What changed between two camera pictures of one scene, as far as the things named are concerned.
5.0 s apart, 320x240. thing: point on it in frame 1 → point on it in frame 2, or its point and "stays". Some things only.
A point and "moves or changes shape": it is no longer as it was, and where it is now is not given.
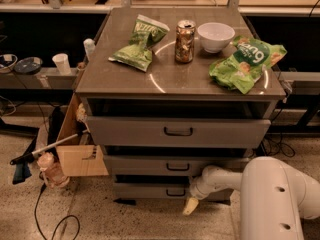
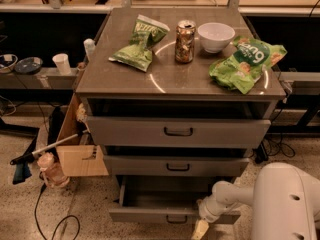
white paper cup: x=63 y=64 stays
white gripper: x=197 y=189 → x=207 y=211
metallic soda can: x=185 y=41 stays
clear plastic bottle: x=51 y=170 stays
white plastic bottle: x=90 y=46 stays
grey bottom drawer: x=166 y=190 moves or changes shape
